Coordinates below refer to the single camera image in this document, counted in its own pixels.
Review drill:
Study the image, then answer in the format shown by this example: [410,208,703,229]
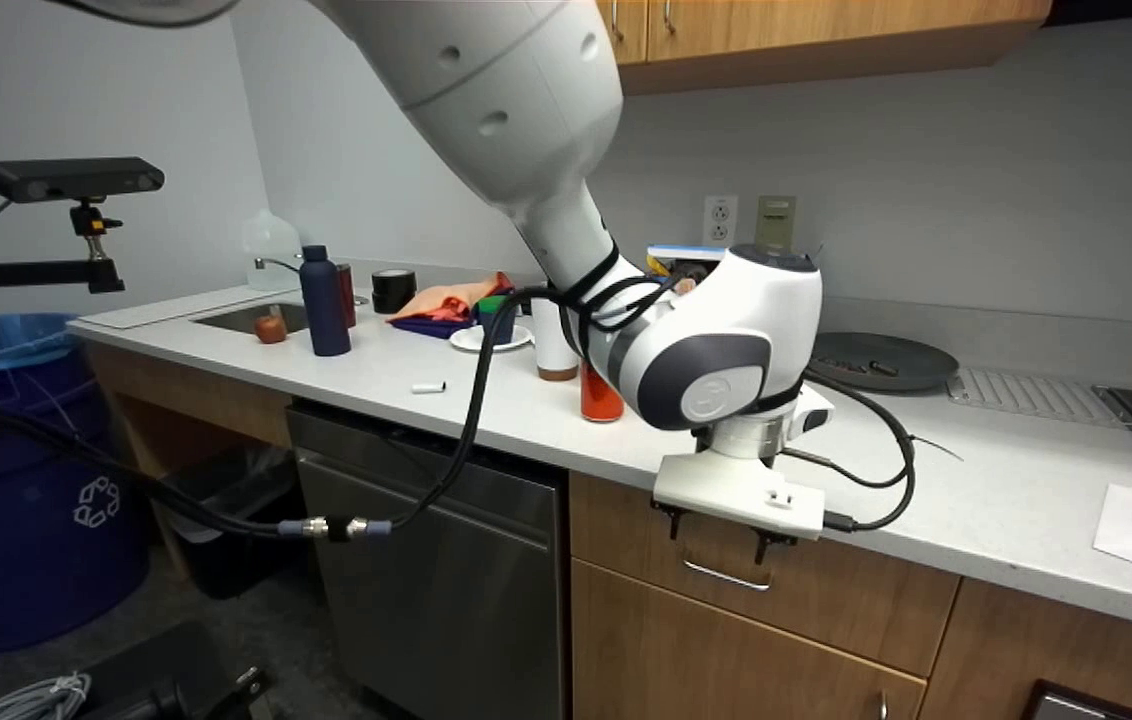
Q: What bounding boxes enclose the wooden drawer white interior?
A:
[570,472,964,680]

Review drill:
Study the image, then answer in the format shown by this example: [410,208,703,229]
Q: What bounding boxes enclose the metal drawer handle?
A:
[680,558,776,599]

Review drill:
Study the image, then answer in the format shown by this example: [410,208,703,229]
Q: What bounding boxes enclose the wooden base cabinet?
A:
[570,558,1132,720]

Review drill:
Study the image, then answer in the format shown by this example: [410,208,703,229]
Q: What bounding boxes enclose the black round pan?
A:
[808,329,967,401]

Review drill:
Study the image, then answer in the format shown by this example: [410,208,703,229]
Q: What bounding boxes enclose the stainless steel dishwasher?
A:
[286,398,575,720]

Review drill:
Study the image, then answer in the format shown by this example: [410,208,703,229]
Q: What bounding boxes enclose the blue cup green rim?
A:
[471,294,522,350]

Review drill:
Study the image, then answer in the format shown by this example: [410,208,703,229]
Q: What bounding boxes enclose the white round plate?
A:
[443,326,535,359]

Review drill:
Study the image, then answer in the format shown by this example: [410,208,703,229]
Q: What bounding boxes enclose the black cup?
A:
[368,264,421,321]

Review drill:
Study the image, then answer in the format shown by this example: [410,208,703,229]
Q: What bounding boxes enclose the dark blue bottle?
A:
[297,242,360,359]

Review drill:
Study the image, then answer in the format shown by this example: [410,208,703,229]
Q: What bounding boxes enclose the small orange round object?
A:
[252,305,293,350]

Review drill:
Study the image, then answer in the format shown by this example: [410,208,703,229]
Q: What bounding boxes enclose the black trash bin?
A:
[149,448,308,599]

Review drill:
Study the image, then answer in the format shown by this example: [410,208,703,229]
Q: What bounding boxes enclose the steel sink basin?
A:
[191,298,316,340]

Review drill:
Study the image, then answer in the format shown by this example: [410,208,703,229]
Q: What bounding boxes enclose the blue recycling bin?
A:
[0,309,155,662]

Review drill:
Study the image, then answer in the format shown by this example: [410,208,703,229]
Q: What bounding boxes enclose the clear plastic bag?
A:
[0,669,97,720]

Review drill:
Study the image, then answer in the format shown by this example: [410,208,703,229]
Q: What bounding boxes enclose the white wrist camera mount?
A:
[648,448,831,544]

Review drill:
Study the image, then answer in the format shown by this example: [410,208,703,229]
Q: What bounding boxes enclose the white wall outlet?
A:
[700,191,746,251]

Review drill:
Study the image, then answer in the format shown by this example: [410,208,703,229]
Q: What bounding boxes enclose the grey wall switch plate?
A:
[751,191,805,258]

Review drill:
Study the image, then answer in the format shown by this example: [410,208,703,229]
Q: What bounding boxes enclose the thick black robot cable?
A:
[0,284,557,550]

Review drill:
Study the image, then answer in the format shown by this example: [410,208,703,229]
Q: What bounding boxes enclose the wooden wall cabinet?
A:
[596,0,1064,100]

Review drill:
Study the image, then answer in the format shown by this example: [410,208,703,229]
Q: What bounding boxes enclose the black stereo camera bar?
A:
[0,152,169,208]

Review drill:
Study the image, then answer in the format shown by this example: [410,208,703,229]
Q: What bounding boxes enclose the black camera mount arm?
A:
[0,198,132,302]

